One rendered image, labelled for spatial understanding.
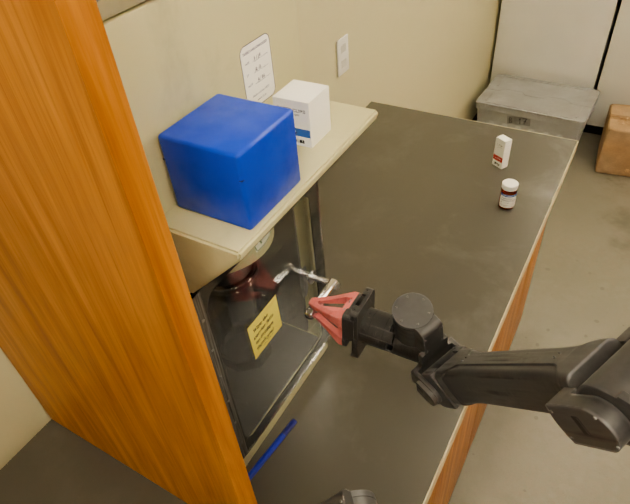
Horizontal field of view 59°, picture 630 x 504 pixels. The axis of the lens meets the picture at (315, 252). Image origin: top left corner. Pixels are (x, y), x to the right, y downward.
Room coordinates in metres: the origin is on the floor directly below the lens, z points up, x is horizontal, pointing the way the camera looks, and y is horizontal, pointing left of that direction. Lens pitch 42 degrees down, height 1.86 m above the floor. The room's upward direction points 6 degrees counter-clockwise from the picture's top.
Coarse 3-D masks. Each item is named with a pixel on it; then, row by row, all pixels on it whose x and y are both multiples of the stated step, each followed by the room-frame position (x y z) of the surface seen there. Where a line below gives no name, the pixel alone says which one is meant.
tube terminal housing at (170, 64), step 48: (192, 0) 0.58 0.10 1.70; (240, 0) 0.64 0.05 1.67; (288, 0) 0.72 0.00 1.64; (144, 48) 0.52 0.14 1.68; (192, 48) 0.57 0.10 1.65; (288, 48) 0.71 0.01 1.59; (144, 96) 0.50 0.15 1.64; (192, 96) 0.55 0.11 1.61; (240, 96) 0.62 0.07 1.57; (144, 144) 0.49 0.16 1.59
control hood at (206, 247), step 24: (336, 120) 0.65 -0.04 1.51; (360, 120) 0.65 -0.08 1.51; (336, 144) 0.59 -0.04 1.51; (312, 168) 0.54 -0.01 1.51; (168, 216) 0.48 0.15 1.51; (192, 216) 0.47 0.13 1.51; (192, 240) 0.44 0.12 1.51; (216, 240) 0.43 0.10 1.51; (240, 240) 0.43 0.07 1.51; (192, 264) 0.45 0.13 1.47; (216, 264) 0.42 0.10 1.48; (192, 288) 0.45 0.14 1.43
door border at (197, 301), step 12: (192, 300) 0.47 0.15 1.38; (204, 312) 0.48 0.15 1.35; (204, 324) 0.48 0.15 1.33; (204, 336) 0.47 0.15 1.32; (216, 348) 0.48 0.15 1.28; (216, 360) 0.48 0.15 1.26; (216, 372) 0.47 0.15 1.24; (228, 396) 0.48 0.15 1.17; (228, 408) 0.47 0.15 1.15; (240, 432) 0.48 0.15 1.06; (240, 444) 0.48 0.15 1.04
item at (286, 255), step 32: (288, 224) 0.65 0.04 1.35; (320, 224) 0.72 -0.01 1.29; (256, 256) 0.58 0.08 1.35; (288, 256) 0.64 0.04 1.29; (320, 256) 0.71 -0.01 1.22; (224, 288) 0.52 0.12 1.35; (256, 288) 0.57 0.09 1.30; (288, 288) 0.63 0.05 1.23; (320, 288) 0.70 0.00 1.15; (224, 320) 0.51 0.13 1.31; (288, 320) 0.62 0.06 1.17; (224, 352) 0.49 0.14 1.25; (288, 352) 0.61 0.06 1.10; (256, 384) 0.53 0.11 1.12; (288, 384) 0.59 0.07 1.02; (256, 416) 0.52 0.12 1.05
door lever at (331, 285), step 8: (312, 272) 0.68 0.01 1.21; (312, 280) 0.68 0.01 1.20; (320, 280) 0.67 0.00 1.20; (328, 280) 0.67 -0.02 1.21; (336, 280) 0.66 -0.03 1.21; (328, 288) 0.64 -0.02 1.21; (336, 288) 0.65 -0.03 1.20; (320, 296) 0.63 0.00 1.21; (328, 296) 0.63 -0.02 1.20; (320, 304) 0.61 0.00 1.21; (312, 312) 0.59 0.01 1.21
